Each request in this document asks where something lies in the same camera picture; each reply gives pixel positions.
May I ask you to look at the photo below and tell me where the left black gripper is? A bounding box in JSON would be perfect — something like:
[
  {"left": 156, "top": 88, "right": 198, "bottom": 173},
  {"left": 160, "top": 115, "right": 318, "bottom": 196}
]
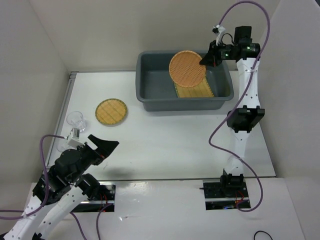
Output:
[{"left": 69, "top": 133, "right": 120, "bottom": 182}]

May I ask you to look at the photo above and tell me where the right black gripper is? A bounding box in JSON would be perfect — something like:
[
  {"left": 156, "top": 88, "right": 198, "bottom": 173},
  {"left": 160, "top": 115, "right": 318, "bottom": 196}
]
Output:
[{"left": 199, "top": 38, "right": 235, "bottom": 67}]

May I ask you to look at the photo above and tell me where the round orange woven basket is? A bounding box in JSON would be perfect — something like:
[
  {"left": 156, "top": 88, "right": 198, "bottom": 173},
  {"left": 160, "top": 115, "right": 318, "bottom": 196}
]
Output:
[{"left": 168, "top": 50, "right": 206, "bottom": 88}]

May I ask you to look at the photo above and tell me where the square woven bamboo mat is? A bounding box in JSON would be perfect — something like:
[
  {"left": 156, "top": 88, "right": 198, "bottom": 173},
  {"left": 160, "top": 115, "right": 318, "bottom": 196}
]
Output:
[{"left": 174, "top": 77, "right": 215, "bottom": 98}]

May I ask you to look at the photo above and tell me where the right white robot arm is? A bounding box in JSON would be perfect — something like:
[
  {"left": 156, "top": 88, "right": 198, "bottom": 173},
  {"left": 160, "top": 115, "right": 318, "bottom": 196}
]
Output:
[{"left": 199, "top": 25, "right": 265, "bottom": 197}]

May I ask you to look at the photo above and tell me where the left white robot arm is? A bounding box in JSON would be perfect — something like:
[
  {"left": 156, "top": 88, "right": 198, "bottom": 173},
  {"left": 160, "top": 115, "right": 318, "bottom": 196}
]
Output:
[{"left": 0, "top": 133, "right": 119, "bottom": 240}]

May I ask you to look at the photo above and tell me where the grey plastic bin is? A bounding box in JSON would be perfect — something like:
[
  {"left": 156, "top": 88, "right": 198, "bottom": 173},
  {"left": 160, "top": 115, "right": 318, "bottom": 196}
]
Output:
[{"left": 135, "top": 50, "right": 234, "bottom": 112}]

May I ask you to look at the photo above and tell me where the round green-rimmed bamboo tray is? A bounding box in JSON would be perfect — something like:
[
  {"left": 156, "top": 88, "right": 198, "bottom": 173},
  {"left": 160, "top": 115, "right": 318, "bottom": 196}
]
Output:
[{"left": 95, "top": 98, "right": 128, "bottom": 126}]

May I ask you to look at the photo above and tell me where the clear glass cup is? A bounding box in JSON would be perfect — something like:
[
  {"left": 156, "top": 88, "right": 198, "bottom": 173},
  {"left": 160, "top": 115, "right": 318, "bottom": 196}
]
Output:
[
  {"left": 66, "top": 111, "right": 87, "bottom": 132},
  {"left": 56, "top": 141, "right": 69, "bottom": 153}
]

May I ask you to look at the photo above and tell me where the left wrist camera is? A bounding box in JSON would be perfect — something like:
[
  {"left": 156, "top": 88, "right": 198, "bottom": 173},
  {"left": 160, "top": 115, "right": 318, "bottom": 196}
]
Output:
[{"left": 65, "top": 128, "right": 83, "bottom": 149}]

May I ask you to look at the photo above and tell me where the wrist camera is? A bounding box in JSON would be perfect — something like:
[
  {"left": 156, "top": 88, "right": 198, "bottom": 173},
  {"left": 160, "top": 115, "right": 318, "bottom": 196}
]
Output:
[
  {"left": 65, "top": 128, "right": 83, "bottom": 149},
  {"left": 212, "top": 24, "right": 226, "bottom": 46}
]

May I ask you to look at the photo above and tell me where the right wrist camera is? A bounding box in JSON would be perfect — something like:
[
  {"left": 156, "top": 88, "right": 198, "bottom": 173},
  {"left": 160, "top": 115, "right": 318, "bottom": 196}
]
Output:
[{"left": 212, "top": 24, "right": 226, "bottom": 46}]

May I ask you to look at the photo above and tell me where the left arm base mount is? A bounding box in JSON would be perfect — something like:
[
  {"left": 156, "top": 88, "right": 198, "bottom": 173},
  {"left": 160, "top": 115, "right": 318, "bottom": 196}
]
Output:
[{"left": 71, "top": 181, "right": 116, "bottom": 213}]

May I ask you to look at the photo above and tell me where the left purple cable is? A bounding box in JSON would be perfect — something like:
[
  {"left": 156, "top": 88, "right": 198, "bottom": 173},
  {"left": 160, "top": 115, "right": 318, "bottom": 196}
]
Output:
[{"left": 0, "top": 134, "right": 103, "bottom": 240}]

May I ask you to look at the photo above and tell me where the purple cable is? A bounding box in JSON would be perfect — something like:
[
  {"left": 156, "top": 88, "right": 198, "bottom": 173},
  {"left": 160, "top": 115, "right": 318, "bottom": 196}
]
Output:
[
  {"left": 208, "top": 0, "right": 271, "bottom": 212},
  {"left": 0, "top": 134, "right": 103, "bottom": 240}
]

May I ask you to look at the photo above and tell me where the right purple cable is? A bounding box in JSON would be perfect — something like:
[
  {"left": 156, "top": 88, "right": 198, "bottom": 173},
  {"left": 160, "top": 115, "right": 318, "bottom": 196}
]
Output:
[{"left": 208, "top": 0, "right": 271, "bottom": 212}]

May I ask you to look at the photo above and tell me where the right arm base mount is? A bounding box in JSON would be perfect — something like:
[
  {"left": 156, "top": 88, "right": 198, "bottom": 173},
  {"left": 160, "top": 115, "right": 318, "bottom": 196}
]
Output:
[{"left": 199, "top": 179, "right": 251, "bottom": 211}]

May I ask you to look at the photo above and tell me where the black cable loop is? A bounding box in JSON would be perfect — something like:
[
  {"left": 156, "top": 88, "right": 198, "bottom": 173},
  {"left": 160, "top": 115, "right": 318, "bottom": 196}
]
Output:
[{"left": 253, "top": 230, "right": 274, "bottom": 240}]

